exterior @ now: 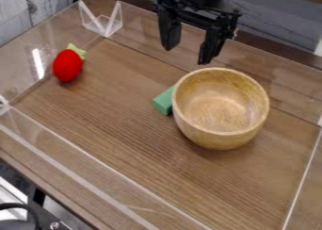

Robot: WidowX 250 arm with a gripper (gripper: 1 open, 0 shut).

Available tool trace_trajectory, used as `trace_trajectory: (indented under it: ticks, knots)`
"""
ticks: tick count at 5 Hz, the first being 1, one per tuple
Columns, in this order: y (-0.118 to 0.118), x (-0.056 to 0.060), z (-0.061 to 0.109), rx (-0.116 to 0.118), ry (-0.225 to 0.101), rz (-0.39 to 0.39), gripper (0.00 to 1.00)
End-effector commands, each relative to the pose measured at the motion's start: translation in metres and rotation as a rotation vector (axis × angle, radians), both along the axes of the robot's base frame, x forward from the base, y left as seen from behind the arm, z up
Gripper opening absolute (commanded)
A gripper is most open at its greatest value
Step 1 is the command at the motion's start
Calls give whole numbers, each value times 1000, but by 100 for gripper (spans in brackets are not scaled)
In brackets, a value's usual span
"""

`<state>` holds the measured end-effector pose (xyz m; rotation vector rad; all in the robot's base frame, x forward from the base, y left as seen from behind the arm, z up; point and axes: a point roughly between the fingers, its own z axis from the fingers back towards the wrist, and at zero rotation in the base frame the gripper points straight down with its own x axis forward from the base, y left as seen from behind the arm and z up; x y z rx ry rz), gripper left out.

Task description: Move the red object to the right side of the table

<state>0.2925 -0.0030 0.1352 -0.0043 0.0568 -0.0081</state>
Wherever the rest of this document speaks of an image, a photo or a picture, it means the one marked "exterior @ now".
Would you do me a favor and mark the black metal table bracket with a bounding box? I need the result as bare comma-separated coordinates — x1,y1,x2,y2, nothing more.
28,188,72,230

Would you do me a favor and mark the green foam block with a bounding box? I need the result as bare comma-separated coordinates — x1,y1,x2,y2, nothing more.
152,87,174,115

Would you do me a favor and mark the wooden bowl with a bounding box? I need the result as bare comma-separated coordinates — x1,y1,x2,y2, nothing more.
172,68,268,150

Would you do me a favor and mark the clear acrylic corner bracket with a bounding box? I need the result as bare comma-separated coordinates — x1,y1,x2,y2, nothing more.
77,1,123,38

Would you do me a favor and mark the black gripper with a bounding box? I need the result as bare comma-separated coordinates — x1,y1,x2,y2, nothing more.
158,0,242,65

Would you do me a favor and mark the black cable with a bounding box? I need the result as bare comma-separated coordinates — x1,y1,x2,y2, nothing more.
0,202,43,230

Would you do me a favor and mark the red felt strawberry toy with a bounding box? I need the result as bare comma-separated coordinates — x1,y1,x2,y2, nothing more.
52,43,87,82

